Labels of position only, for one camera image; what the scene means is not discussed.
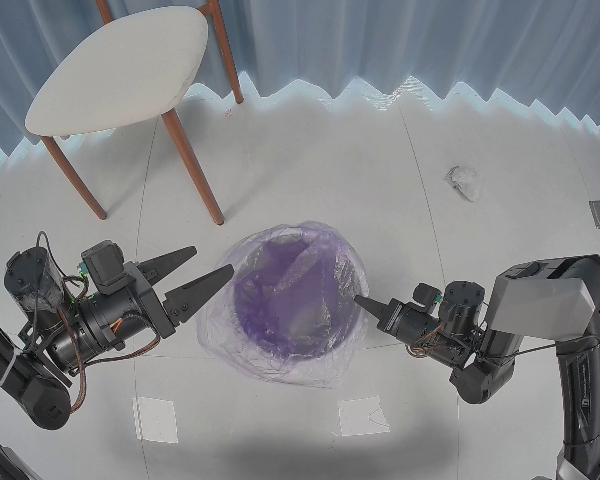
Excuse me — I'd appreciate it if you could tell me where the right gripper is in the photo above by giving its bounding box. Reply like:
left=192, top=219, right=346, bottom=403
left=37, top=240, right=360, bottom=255
left=377, top=298, right=445, bottom=352

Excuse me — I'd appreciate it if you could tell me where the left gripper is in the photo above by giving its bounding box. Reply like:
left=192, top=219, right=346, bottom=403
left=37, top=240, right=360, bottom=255
left=46, top=246, right=236, bottom=375

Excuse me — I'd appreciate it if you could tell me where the purple plastic bag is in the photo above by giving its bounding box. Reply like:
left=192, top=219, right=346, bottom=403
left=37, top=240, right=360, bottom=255
left=195, top=216, right=372, bottom=390

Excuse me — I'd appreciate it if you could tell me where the white trash bin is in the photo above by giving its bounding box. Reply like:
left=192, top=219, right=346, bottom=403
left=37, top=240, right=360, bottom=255
left=231, top=225, right=370, bottom=367

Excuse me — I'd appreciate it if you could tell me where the crumpled clear wrapper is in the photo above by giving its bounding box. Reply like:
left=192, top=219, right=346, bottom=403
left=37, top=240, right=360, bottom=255
left=442, top=165, right=483, bottom=203

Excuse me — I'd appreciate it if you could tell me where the white cushioned wooden chair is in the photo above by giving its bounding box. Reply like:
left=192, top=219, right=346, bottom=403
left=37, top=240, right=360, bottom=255
left=24, top=0, right=245, bottom=227

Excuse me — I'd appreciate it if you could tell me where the blue-grey curtain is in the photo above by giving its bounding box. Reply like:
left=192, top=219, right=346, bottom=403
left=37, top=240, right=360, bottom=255
left=0, top=0, right=600, bottom=170

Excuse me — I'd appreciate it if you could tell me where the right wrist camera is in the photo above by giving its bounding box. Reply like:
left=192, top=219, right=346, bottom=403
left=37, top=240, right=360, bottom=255
left=412, top=282, right=441, bottom=315

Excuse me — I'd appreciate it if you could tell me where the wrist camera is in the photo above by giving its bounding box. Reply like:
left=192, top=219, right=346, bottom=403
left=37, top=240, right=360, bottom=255
left=81, top=240, right=132, bottom=297
left=412, top=282, right=441, bottom=315

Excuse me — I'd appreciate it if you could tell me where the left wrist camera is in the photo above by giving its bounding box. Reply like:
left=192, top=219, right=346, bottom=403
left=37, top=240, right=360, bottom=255
left=81, top=240, right=132, bottom=297

